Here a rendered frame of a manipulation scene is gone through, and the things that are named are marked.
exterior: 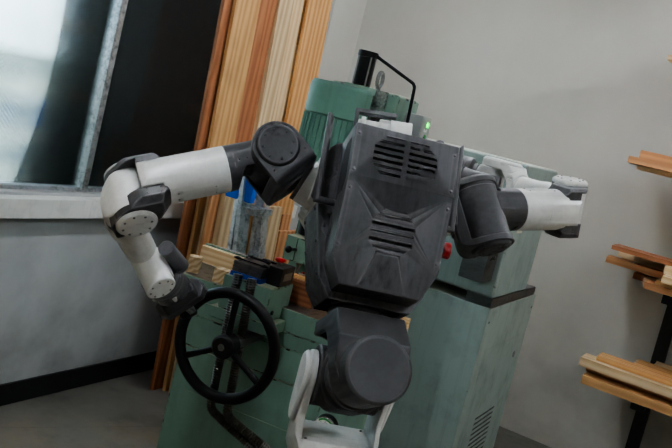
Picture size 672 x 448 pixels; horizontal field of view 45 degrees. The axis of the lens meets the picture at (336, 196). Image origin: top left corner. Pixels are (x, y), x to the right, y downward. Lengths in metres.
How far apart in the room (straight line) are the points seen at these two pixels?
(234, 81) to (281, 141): 2.25
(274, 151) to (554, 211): 0.62
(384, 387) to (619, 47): 3.32
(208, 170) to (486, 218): 0.55
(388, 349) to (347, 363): 0.07
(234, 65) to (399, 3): 1.44
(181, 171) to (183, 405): 0.98
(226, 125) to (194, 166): 2.23
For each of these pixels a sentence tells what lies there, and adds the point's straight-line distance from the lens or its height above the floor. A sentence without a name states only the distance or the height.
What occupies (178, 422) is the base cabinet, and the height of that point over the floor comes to 0.49.
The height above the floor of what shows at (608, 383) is 0.54.
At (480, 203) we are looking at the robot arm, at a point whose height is 1.32.
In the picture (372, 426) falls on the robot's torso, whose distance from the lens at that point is 1.59.
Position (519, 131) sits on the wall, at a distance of 4.50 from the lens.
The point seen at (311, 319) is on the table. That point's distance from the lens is 2.14.
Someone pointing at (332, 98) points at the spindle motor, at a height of 1.46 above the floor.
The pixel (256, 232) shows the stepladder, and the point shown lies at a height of 0.89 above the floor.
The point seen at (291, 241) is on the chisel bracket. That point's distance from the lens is 2.26.
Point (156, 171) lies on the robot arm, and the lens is 1.53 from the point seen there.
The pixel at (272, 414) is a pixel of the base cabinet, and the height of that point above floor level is 0.62.
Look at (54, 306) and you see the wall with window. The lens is 3.53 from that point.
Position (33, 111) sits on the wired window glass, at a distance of 3.27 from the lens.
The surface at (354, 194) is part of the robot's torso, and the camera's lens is 1.43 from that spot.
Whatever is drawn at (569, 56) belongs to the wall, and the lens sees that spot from 4.49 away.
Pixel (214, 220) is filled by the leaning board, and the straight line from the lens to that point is 3.67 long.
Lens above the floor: 1.44
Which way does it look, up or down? 6 degrees down
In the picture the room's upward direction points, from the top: 14 degrees clockwise
